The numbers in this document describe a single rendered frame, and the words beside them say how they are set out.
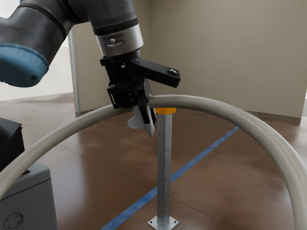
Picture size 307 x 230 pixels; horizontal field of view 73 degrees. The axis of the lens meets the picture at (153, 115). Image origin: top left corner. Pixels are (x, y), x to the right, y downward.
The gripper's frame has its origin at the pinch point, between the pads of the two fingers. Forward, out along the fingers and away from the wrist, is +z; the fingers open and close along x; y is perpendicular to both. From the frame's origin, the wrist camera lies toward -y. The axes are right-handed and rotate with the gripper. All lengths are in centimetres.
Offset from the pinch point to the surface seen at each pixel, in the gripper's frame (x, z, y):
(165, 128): -81, 60, 12
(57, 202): -75, 129, 135
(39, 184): -19, 39, 69
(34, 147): 14.1, -8.4, 21.7
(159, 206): -62, 126, 29
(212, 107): 7.6, -8.0, -14.1
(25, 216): -8, 48, 75
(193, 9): -662, 57, -49
